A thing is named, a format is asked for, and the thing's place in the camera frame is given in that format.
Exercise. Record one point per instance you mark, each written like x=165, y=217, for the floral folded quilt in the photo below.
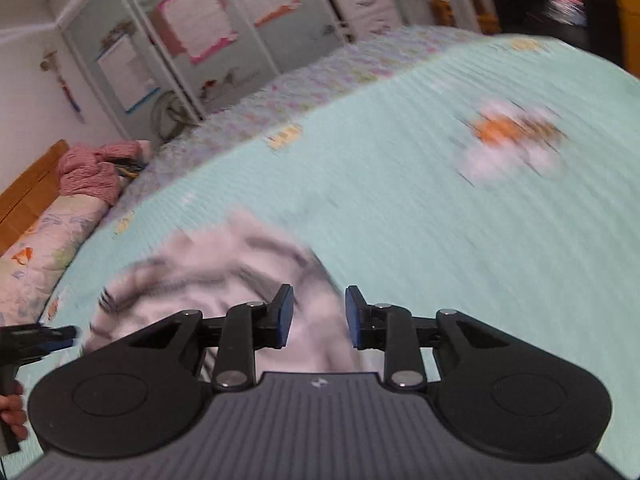
x=45, y=250

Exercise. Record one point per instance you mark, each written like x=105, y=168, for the pink knitted cloth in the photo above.
x=90, y=170

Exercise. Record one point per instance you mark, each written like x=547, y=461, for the dark chair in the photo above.
x=520, y=10
x=600, y=25

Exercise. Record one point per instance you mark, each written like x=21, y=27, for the sliding-door wardrobe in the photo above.
x=280, y=40

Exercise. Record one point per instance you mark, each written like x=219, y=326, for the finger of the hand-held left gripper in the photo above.
x=62, y=335

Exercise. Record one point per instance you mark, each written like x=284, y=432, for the wooden headboard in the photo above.
x=30, y=185

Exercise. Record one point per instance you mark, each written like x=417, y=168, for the dark patterned cloth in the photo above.
x=127, y=166

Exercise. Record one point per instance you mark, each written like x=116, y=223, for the person's left hand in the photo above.
x=15, y=412

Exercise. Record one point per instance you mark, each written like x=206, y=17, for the grey hoops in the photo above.
x=172, y=117

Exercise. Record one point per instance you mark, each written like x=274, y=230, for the wall lamp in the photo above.
x=49, y=61

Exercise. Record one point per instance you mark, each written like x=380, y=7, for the pink-framed poster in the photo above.
x=195, y=20

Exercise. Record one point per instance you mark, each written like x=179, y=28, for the blue-edged white poster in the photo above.
x=125, y=72

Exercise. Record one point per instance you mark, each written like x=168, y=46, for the wooden cabinet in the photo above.
x=627, y=15

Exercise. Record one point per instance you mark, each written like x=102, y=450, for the white drawer cabinet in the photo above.
x=365, y=7

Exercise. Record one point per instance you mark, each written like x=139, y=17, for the red blue hanging ornament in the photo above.
x=70, y=97

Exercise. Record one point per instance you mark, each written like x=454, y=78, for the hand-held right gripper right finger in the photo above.
x=351, y=320

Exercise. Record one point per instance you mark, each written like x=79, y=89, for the white black-striped knit sweater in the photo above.
x=225, y=270

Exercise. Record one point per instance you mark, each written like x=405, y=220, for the wooden chair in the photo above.
x=437, y=2

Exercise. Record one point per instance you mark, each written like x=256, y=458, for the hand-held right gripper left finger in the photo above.
x=286, y=320

